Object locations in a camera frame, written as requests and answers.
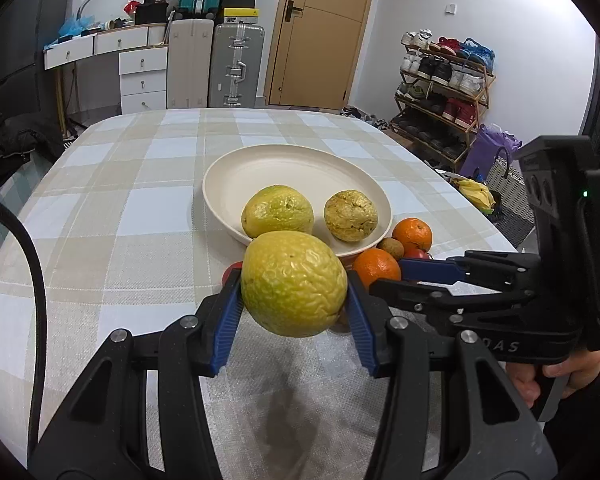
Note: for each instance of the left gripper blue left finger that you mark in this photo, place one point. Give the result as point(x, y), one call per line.
point(228, 310)

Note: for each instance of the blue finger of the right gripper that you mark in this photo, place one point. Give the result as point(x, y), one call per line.
point(431, 271)
point(410, 297)

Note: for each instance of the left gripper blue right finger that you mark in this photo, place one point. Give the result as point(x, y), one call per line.
point(360, 327)

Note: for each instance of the small red tomato with stem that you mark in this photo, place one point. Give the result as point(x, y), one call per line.
point(413, 252)

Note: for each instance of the brown longan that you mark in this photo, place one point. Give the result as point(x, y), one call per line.
point(394, 247)
point(341, 326)

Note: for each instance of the orange mandarin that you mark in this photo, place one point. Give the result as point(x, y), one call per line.
point(374, 264)
point(413, 232)

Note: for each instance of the round red tomato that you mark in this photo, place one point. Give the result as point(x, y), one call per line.
point(226, 274)

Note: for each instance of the wrinkled yellow guava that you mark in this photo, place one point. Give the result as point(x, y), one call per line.
point(350, 216)

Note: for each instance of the large yellow-green guava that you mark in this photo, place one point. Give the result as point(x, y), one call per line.
point(277, 208)

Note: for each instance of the right hand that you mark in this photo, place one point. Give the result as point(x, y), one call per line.
point(580, 369)

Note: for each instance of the woven basket bag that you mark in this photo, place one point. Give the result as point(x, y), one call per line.
point(512, 214)

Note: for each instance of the bunch of yellow bananas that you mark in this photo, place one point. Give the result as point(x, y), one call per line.
point(477, 193)

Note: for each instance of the purple bag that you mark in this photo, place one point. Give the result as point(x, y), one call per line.
point(491, 143)

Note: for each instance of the checked beige tablecloth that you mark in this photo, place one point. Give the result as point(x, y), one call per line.
point(126, 240)

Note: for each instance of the wooden shoe rack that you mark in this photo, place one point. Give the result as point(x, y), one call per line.
point(443, 95)

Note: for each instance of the silver aluminium suitcase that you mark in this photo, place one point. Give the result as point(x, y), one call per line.
point(235, 65)

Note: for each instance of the beige suitcase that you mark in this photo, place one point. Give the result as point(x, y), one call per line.
point(187, 73)

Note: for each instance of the white drawer desk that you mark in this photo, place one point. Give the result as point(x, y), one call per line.
point(120, 71)

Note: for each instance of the wooden door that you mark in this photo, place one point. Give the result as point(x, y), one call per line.
point(314, 52)

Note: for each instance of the black box on desk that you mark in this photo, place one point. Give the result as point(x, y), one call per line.
point(151, 12)

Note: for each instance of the blue plastic bag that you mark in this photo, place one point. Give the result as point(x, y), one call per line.
point(75, 26)

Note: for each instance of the dark grey refrigerator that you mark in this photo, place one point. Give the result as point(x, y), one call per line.
point(26, 87)

